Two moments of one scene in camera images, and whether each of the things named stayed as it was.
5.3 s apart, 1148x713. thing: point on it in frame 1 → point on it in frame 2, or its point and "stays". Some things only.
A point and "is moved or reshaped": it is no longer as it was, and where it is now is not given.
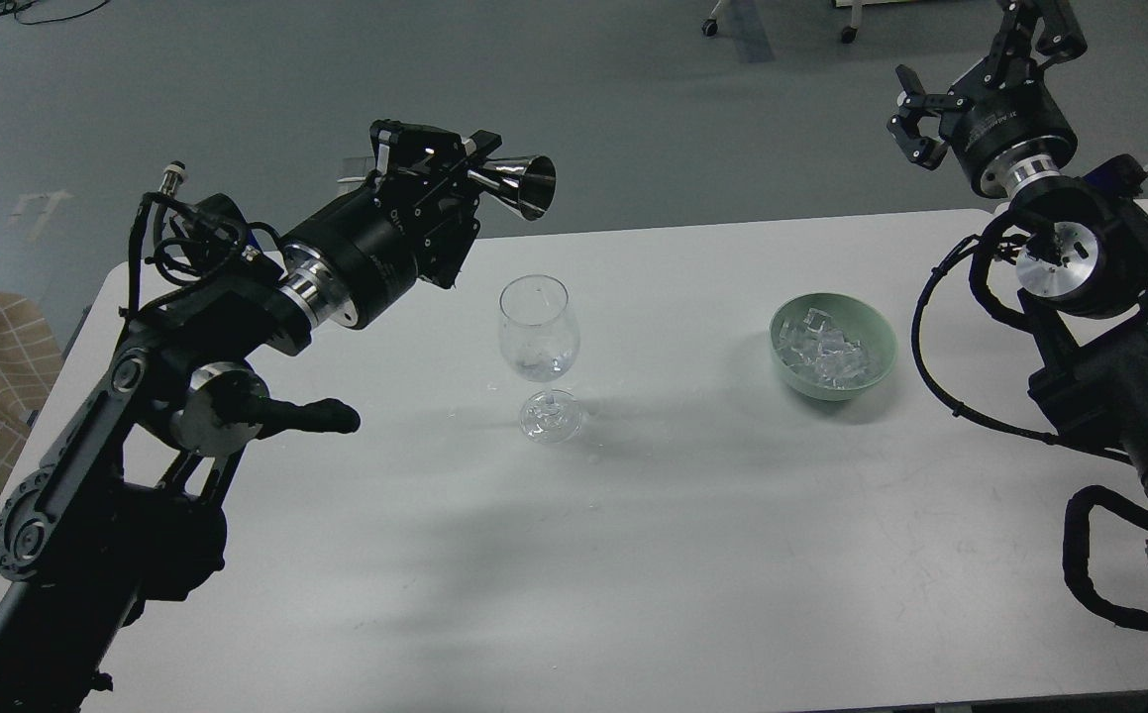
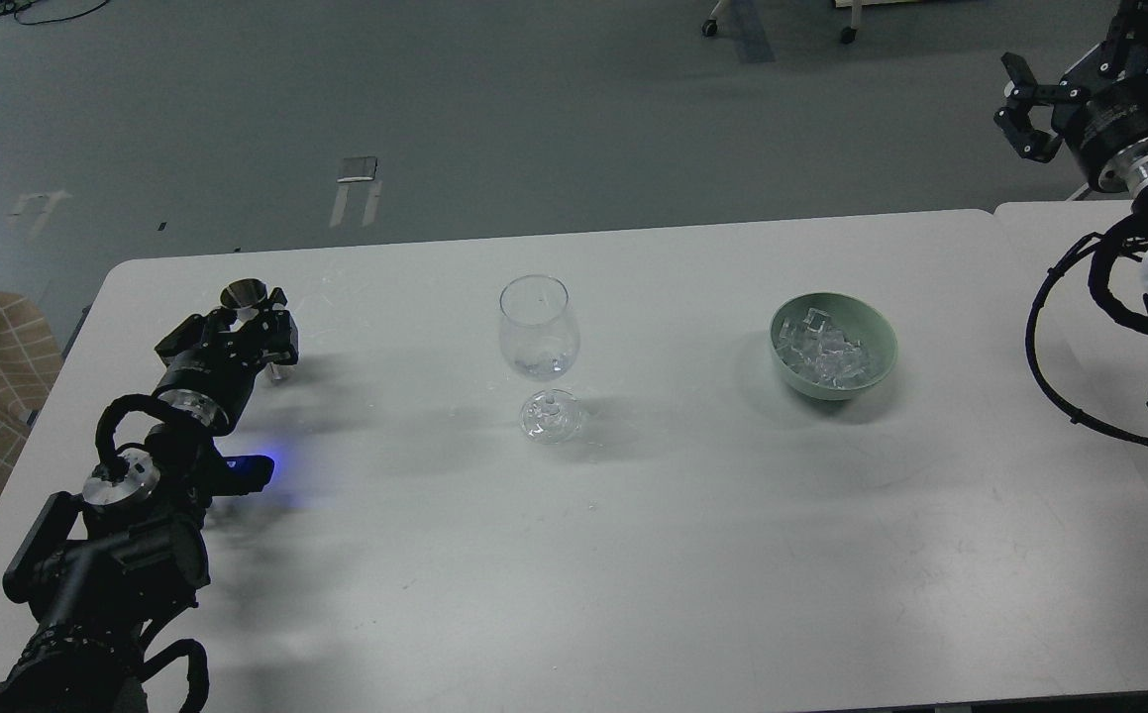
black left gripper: x=359 y=263 → x=211 y=380
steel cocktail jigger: x=525 y=183 is moved or reshaped
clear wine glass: x=540 y=340 stays
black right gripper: x=1010 y=132 → x=1134 y=131
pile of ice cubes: x=821 y=354 stays
